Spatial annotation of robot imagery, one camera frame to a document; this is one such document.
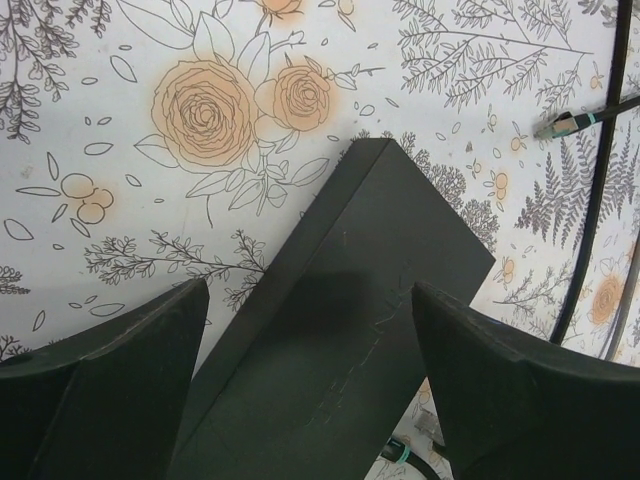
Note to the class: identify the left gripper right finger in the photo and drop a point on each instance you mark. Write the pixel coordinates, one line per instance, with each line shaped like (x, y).
(513, 406)

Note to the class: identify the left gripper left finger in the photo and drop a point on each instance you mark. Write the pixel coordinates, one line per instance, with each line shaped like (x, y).
(105, 403)

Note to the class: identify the floral tablecloth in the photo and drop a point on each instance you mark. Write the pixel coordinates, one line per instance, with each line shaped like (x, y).
(149, 143)

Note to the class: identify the black network switch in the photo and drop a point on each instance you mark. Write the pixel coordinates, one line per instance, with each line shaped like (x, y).
(321, 361)

